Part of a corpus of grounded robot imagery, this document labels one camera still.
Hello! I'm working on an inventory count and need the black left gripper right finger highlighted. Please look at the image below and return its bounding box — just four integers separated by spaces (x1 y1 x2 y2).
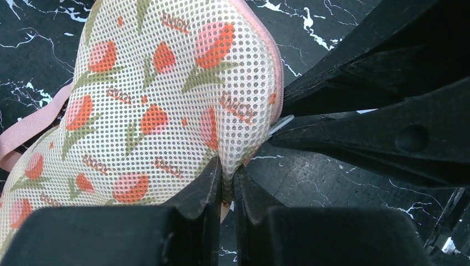
233 167 432 265

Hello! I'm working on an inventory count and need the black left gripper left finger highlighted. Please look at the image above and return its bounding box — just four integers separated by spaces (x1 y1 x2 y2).
1 157 222 265

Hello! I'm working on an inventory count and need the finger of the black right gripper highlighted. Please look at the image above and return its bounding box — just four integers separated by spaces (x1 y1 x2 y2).
269 79 469 188
282 1 469 116

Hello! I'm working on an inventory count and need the floral mesh laundry bag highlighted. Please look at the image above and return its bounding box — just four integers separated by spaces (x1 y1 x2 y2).
1 1 284 255

